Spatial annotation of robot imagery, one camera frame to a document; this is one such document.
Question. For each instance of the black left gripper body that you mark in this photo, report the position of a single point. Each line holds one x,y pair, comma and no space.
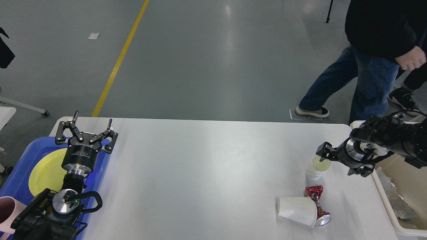
81,155

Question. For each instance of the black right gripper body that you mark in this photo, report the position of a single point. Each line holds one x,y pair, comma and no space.
355,154

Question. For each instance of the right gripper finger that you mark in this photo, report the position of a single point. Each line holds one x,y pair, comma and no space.
327,151
364,170

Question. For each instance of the small white cup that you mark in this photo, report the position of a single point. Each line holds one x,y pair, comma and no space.
316,168

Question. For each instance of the yellow plastic plate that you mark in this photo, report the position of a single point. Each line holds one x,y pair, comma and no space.
48,173

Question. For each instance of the clear plastic wrap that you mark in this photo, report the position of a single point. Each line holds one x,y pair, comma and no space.
401,209

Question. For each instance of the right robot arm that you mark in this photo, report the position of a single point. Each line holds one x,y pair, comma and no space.
377,139

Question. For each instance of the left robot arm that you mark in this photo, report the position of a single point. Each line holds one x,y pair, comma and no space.
29,225

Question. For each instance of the right floor plate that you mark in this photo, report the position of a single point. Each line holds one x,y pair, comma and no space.
312,118

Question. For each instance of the floor plate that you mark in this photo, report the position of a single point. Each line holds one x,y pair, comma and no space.
312,118
296,117

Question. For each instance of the beige plastic bin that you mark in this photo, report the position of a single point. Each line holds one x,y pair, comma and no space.
411,184

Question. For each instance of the red snack wrapper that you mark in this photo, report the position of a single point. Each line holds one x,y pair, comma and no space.
314,192

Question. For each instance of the left floor plate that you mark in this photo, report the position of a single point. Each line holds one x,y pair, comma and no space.
296,117

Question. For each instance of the white side table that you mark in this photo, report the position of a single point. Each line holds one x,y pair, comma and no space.
6,113

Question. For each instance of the red soda can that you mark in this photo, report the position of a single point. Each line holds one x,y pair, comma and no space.
323,218

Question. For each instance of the white paper cup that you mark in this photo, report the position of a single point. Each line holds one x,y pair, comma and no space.
299,209

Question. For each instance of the pink mug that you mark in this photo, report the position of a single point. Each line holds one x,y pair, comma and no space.
10,208

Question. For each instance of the person in black sneakers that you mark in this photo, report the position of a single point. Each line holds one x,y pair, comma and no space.
402,96

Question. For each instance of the person in blue jeans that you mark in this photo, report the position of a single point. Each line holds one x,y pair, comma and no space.
384,36

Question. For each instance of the black tripod leg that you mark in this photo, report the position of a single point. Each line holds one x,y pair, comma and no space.
329,11

